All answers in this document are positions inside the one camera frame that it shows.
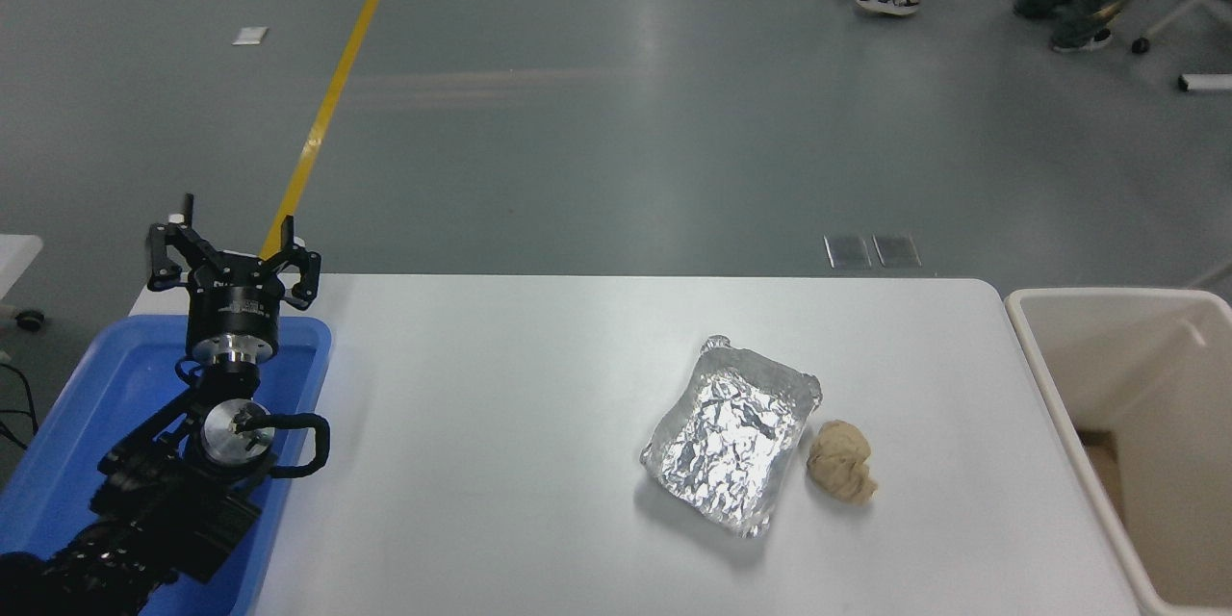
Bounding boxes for crumpled foil tray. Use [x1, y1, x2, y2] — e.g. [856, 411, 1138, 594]
[640, 334, 824, 540]

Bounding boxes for black floor cable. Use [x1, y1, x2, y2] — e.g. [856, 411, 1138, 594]
[0, 361, 41, 451]

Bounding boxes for crumpled tan paper ball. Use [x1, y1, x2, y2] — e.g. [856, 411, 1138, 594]
[806, 419, 879, 506]

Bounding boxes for large pale bin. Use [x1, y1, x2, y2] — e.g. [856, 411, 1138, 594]
[1004, 286, 1232, 616]

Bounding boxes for grey floor plate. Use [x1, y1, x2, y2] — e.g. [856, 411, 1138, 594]
[825, 234, 873, 269]
[873, 233, 922, 268]

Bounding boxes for white side table with caster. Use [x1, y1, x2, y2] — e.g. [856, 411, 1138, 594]
[0, 234, 46, 333]

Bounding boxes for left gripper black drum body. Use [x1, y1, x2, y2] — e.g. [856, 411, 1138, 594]
[185, 252, 284, 340]

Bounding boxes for blue plastic tray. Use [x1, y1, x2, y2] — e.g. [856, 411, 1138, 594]
[0, 313, 333, 616]

